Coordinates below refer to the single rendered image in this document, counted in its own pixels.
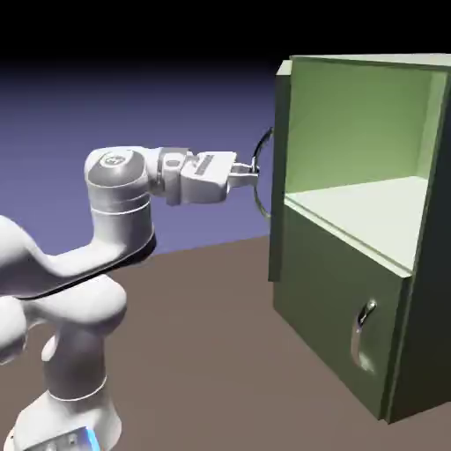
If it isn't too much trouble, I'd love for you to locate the green closed cabinet door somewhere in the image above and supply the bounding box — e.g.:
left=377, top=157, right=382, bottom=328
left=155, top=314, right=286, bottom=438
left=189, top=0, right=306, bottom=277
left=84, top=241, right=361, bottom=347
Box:
left=273, top=203, right=412, bottom=420

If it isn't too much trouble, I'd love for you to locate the curved silver metal handle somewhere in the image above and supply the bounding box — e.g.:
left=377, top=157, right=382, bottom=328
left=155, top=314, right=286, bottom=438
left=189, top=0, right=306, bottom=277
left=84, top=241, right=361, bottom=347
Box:
left=350, top=299, right=378, bottom=373

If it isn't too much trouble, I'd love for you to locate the green painted cabinet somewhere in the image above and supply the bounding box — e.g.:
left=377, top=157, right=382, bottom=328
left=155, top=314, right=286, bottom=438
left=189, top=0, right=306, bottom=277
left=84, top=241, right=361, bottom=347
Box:
left=273, top=53, right=451, bottom=425

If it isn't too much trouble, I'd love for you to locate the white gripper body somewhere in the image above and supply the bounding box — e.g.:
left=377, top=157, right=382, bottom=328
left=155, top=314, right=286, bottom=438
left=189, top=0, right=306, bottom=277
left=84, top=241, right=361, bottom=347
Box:
left=178, top=150, right=239, bottom=205

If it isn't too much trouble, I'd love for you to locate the curved dark metal handle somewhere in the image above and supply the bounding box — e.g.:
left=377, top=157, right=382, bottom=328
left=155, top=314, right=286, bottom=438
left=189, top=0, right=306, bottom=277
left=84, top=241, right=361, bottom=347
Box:
left=250, top=126, right=275, bottom=219

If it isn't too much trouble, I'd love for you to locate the green cabinet door with gripped handle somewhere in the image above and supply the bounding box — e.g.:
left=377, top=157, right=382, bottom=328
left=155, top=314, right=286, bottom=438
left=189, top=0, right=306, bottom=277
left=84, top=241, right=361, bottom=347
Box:
left=267, top=59, right=293, bottom=283

